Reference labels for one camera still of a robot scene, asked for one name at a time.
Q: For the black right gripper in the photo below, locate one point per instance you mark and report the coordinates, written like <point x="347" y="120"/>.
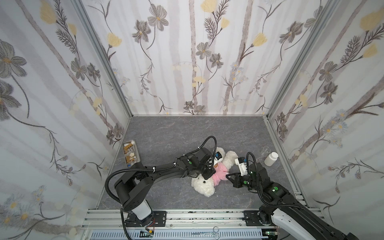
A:
<point x="237" y="179"/>

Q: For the white plastic bottle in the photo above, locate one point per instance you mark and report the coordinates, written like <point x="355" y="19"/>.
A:
<point x="271" y="159"/>

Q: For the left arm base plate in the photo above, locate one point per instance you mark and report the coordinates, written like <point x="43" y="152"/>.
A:
<point x="155" y="219"/>

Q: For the aluminium mounting rail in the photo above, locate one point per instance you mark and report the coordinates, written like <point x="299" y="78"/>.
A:
<point x="180" y="224"/>

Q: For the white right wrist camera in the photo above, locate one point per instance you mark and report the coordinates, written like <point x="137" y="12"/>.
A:
<point x="241" y="162"/>

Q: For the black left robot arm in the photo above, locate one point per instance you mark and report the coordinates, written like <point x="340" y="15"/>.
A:
<point x="130" y="186"/>

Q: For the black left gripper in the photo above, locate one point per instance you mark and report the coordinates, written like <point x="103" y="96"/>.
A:
<point x="205" y="169"/>

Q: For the clear tray with small parts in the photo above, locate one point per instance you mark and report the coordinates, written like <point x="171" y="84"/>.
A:
<point x="131" y="153"/>

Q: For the white plush teddy bear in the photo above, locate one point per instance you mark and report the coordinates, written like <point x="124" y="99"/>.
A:
<point x="206" y="187"/>

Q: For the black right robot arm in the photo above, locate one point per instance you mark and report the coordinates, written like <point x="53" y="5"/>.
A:
<point x="282" y="209"/>

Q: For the steel scissors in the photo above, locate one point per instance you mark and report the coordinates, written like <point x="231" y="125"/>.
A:
<point x="212" y="234"/>

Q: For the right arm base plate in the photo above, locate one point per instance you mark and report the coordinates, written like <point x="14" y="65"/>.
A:
<point x="256" y="218"/>

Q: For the clear plastic measuring cup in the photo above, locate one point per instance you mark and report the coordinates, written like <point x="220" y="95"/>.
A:
<point x="265" y="151"/>

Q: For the pink fleece teddy hoodie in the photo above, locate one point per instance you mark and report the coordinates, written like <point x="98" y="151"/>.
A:
<point x="220" y="174"/>

